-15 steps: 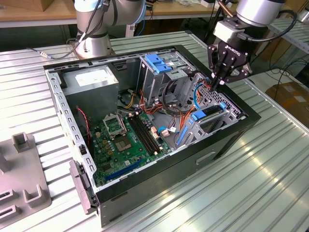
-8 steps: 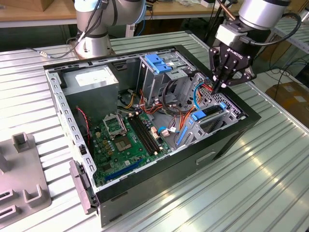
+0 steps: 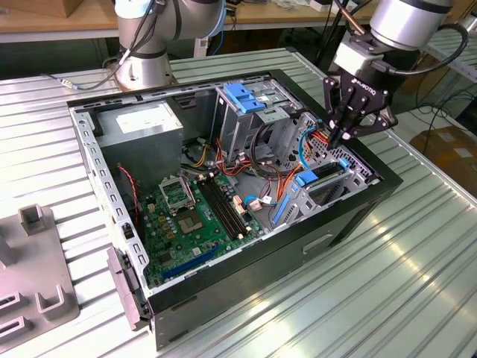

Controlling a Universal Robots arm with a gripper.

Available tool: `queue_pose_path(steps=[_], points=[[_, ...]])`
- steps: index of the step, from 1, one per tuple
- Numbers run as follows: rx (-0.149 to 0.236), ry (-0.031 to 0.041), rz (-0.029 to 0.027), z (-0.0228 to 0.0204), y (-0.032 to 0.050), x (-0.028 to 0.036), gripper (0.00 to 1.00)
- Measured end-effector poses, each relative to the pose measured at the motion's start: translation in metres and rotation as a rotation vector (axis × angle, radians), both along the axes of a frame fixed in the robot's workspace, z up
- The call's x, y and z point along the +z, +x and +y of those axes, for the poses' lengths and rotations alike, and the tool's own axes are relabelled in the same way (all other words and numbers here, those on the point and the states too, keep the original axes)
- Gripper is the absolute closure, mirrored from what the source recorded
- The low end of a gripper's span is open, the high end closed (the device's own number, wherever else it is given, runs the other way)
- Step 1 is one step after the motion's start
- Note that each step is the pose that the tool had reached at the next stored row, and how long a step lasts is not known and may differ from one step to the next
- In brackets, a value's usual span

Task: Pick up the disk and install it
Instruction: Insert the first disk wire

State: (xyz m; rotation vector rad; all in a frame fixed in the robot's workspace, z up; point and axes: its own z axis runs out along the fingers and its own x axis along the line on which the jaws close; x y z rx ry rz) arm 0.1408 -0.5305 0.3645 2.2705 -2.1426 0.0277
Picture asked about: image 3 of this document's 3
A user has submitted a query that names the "CPU socket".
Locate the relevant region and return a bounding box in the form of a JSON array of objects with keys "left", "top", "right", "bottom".
[{"left": 174, "top": 209, "right": 205, "bottom": 236}]

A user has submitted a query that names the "cable with metal connector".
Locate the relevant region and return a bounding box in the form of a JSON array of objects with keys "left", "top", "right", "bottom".
[{"left": 40, "top": 0, "right": 157, "bottom": 91}]

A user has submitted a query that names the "yellow orange wire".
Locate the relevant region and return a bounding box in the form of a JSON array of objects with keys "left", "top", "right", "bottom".
[{"left": 189, "top": 143, "right": 210, "bottom": 168}]

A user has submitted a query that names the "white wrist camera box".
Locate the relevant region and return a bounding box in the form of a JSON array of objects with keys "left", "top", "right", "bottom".
[{"left": 332, "top": 39, "right": 385, "bottom": 72}]

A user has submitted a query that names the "metal slat side table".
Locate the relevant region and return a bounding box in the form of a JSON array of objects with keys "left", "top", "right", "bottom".
[{"left": 423, "top": 28, "right": 477, "bottom": 109}]

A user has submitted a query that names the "silver metal cylinder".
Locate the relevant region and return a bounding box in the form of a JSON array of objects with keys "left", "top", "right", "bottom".
[{"left": 460, "top": 13, "right": 477, "bottom": 37}]

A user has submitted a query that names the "black RAM slot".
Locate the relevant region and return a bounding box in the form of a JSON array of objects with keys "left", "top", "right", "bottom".
[
  {"left": 205, "top": 174, "right": 250, "bottom": 236},
  {"left": 196, "top": 178, "right": 241, "bottom": 240}
]

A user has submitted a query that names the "black camera cable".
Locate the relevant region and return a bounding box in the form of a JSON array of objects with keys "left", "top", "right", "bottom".
[{"left": 372, "top": 24, "right": 470, "bottom": 76}]

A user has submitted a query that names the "hard disk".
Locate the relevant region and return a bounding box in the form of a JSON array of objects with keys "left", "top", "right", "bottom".
[{"left": 271, "top": 157, "right": 351, "bottom": 225}]

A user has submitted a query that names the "grey metal disk bay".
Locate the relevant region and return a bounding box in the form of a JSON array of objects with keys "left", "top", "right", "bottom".
[{"left": 268, "top": 111, "right": 381, "bottom": 232}]

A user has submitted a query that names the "blue data wire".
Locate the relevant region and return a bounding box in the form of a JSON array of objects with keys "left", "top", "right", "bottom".
[{"left": 299, "top": 125, "right": 318, "bottom": 171}]

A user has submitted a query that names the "black tripod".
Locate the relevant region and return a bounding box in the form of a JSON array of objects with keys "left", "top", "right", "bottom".
[{"left": 316, "top": 0, "right": 351, "bottom": 72}]

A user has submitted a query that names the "black case fan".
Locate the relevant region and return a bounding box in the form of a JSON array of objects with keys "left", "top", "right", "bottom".
[{"left": 114, "top": 163, "right": 147, "bottom": 242}]

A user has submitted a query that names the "grey metal optical drive cage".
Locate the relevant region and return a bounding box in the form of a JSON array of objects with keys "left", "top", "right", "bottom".
[{"left": 210, "top": 78, "right": 303, "bottom": 165}]

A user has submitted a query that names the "grey parts rack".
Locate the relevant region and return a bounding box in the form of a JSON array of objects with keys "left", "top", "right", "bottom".
[{"left": 0, "top": 204, "right": 81, "bottom": 344}]

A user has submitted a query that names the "grey power supply unit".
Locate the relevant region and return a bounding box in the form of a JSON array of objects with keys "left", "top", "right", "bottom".
[{"left": 95, "top": 101, "right": 184, "bottom": 193}]

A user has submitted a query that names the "black open PC case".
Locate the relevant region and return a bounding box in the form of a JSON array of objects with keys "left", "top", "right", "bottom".
[{"left": 66, "top": 69, "right": 404, "bottom": 351}]

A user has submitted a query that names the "orange red power wire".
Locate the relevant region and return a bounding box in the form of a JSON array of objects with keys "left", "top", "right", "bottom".
[{"left": 277, "top": 126, "right": 332, "bottom": 204}]

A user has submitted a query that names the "green motherboard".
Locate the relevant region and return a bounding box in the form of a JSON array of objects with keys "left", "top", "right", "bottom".
[{"left": 137, "top": 169, "right": 266, "bottom": 290}]

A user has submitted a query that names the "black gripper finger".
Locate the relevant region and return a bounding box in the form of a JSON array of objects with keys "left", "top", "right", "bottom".
[
  {"left": 322, "top": 76, "right": 358, "bottom": 148},
  {"left": 338, "top": 95, "right": 398, "bottom": 148}
]

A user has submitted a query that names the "metal socket cover frame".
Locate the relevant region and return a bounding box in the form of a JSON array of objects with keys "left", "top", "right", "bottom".
[{"left": 158, "top": 174, "right": 197, "bottom": 216}]

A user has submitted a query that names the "blue expansion slot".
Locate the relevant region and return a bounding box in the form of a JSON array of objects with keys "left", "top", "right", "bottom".
[{"left": 160, "top": 244, "right": 221, "bottom": 281}]

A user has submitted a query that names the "black wire bundle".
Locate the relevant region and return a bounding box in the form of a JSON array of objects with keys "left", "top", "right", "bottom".
[{"left": 250, "top": 122, "right": 295, "bottom": 183}]

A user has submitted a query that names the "red black fan wire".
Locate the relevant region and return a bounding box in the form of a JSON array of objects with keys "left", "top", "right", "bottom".
[{"left": 117, "top": 163, "right": 142, "bottom": 228}]

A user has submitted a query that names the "blue plastic drive latch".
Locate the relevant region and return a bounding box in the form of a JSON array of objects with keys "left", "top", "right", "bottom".
[{"left": 224, "top": 82, "right": 266, "bottom": 115}]

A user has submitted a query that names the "large brown cardboard box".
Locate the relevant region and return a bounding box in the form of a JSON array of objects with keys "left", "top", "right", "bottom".
[{"left": 409, "top": 125, "right": 477, "bottom": 187}]

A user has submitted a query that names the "small brown cardboard box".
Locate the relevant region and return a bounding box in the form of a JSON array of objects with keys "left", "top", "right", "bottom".
[{"left": 61, "top": 0, "right": 89, "bottom": 19}]

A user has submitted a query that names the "grey plastic case bracket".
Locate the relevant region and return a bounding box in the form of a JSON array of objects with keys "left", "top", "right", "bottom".
[{"left": 106, "top": 245, "right": 154, "bottom": 332}]

